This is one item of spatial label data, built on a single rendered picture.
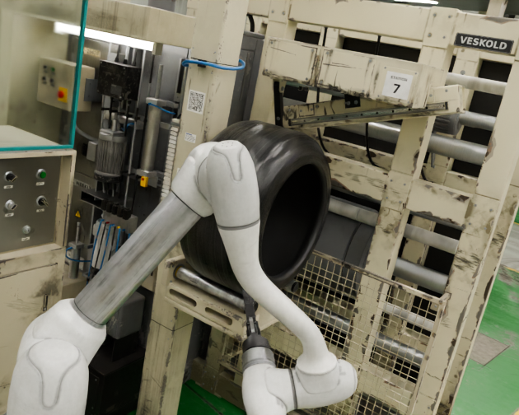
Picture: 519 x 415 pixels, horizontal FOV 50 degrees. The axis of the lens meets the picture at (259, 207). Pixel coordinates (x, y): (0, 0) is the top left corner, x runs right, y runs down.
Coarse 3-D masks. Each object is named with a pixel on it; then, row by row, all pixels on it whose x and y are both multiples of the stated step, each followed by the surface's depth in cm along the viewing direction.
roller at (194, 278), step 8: (176, 272) 202; (184, 272) 200; (192, 272) 200; (184, 280) 200; (192, 280) 198; (200, 280) 196; (208, 280) 196; (200, 288) 197; (208, 288) 194; (216, 288) 192; (224, 288) 192; (224, 296) 190; (232, 296) 189; (240, 296) 188; (232, 304) 189; (240, 304) 187; (256, 304) 187
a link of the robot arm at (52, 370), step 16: (32, 352) 116; (48, 352) 117; (64, 352) 119; (80, 352) 122; (16, 368) 116; (32, 368) 114; (48, 368) 114; (64, 368) 116; (80, 368) 119; (16, 384) 114; (32, 384) 113; (48, 384) 114; (64, 384) 115; (80, 384) 118; (16, 400) 114; (32, 400) 113; (48, 400) 113; (64, 400) 115; (80, 400) 118
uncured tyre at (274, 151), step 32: (256, 128) 183; (288, 128) 189; (256, 160) 170; (288, 160) 174; (320, 160) 192; (288, 192) 222; (320, 192) 205; (288, 224) 222; (320, 224) 208; (192, 256) 183; (224, 256) 173; (288, 256) 216
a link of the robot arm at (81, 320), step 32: (192, 160) 135; (192, 192) 133; (160, 224) 134; (192, 224) 138; (128, 256) 135; (160, 256) 137; (96, 288) 135; (128, 288) 136; (64, 320) 132; (96, 320) 135
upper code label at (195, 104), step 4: (192, 92) 197; (196, 92) 196; (200, 92) 195; (192, 96) 197; (196, 96) 196; (200, 96) 195; (204, 96) 194; (188, 100) 198; (192, 100) 197; (196, 100) 196; (200, 100) 195; (188, 104) 199; (192, 104) 198; (196, 104) 196; (200, 104) 195; (188, 108) 199; (192, 108) 198; (196, 108) 197; (200, 108) 196; (196, 112) 197; (200, 112) 196
